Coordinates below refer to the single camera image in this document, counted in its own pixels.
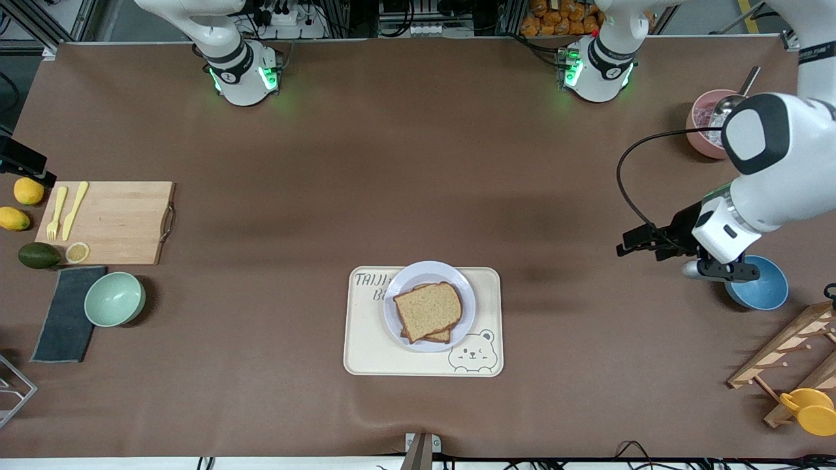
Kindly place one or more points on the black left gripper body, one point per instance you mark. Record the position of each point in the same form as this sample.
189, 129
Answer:
681, 230

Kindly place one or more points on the white round plate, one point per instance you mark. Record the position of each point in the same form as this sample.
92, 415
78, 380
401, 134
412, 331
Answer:
424, 274

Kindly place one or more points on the plain brown bread slice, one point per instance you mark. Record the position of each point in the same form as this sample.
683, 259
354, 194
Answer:
428, 310

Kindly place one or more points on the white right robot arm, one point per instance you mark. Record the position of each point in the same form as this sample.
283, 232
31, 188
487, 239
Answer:
241, 81

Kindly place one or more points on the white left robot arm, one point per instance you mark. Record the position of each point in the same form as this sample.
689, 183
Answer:
784, 150

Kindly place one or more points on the round yellow lemon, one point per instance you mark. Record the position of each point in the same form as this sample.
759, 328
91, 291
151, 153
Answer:
29, 191

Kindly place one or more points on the yellow plastic fork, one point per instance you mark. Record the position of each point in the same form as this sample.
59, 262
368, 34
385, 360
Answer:
55, 219

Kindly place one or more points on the yellow plastic knife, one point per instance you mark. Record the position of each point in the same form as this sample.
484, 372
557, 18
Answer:
73, 212

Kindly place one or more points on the pointed yellow lemon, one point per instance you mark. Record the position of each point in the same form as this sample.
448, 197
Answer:
13, 219

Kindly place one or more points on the green avocado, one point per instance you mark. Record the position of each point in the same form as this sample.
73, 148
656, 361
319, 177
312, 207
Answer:
39, 255

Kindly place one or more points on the lemon slice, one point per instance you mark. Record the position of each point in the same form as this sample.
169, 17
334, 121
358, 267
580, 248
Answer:
77, 252

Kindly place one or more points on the wooden cutting board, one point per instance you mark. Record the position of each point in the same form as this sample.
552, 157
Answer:
117, 222

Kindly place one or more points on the pink bowl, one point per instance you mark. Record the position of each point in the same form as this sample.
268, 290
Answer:
697, 140

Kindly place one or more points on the blue bowl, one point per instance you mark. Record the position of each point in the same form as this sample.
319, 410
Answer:
767, 294

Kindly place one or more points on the clear ice cubes pile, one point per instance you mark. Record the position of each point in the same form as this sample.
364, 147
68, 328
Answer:
704, 121

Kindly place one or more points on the mint green bowl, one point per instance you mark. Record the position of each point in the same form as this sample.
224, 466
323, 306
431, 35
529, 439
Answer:
114, 299

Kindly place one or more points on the dark grey cloth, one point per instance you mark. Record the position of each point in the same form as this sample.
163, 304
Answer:
65, 320

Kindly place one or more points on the wooden cup rack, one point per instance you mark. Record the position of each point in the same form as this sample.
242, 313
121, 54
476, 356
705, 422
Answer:
784, 346

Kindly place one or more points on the metal scoop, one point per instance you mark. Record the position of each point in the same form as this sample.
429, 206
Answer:
750, 81

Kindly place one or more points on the yellow cup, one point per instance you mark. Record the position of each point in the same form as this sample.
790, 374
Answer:
813, 412

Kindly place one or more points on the orange packaged buns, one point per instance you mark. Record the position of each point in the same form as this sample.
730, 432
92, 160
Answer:
555, 19

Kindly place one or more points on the beige bear print tray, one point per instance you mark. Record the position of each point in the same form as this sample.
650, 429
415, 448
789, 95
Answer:
379, 356

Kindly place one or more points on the white power strip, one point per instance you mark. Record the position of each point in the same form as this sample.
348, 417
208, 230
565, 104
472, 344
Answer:
437, 29
294, 26

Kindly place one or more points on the aluminium frame structure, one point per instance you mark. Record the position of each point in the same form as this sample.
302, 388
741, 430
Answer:
39, 26

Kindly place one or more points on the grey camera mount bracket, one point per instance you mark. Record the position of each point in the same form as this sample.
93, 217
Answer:
418, 457

